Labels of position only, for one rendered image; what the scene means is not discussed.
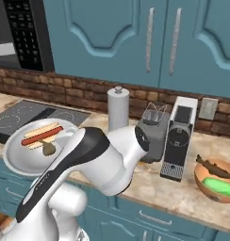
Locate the black microwave oven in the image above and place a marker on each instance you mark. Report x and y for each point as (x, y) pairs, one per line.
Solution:
(25, 34)

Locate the grey wall socket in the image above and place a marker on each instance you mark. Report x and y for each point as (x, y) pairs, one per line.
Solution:
(208, 108)

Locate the white paper towel roll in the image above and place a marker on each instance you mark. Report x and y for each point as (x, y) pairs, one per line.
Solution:
(118, 109)

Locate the teal wall cupboard door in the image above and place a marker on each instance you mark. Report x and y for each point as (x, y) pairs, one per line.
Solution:
(201, 62)
(113, 34)

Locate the white bowl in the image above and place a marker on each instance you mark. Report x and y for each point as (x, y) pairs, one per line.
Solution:
(22, 157)

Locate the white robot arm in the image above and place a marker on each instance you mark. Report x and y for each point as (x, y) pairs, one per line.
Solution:
(98, 160)

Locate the olive brown garlic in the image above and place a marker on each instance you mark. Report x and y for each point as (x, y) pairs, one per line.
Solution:
(48, 149)

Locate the teal drawer front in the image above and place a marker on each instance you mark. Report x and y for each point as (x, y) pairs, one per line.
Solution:
(7, 180)
(183, 230)

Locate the hot dog in bun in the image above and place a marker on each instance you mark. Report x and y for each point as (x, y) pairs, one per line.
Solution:
(41, 135)

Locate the wooden bowl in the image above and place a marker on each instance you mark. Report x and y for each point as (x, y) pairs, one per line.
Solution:
(205, 185)

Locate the grey hob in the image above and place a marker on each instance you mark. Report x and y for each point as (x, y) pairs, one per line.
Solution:
(29, 114)

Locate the white and black coffee machine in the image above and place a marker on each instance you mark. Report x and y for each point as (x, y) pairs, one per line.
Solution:
(178, 141)

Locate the grey toaster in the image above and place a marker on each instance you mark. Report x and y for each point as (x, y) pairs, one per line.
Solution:
(156, 141)

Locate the dark brown fish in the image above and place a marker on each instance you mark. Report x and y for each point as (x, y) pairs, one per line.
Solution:
(216, 168)

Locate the green vegetable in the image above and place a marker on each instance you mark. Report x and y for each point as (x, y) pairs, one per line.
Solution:
(219, 186)

